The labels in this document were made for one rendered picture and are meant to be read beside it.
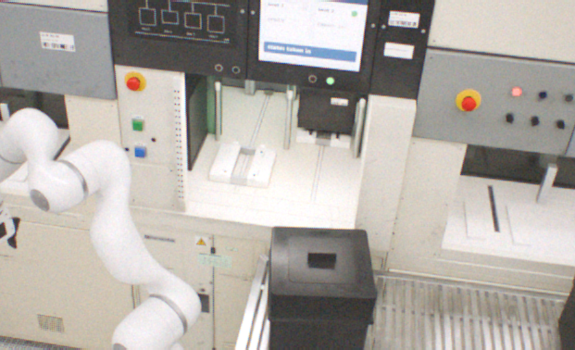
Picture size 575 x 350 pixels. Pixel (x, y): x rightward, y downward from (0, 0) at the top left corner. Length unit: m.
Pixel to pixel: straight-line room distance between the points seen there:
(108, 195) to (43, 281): 1.28
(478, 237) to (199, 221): 0.93
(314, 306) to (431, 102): 0.65
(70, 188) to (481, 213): 1.49
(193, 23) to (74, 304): 1.31
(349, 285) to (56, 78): 1.06
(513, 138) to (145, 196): 1.18
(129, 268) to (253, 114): 1.44
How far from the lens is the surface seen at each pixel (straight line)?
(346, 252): 2.00
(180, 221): 2.35
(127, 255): 1.53
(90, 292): 2.73
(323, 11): 1.87
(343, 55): 1.92
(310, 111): 2.61
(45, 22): 2.11
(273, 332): 1.98
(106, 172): 1.51
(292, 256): 1.97
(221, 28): 1.94
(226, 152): 2.56
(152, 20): 1.99
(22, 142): 1.56
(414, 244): 2.28
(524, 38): 1.93
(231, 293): 2.53
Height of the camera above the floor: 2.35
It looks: 36 degrees down
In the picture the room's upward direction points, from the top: 4 degrees clockwise
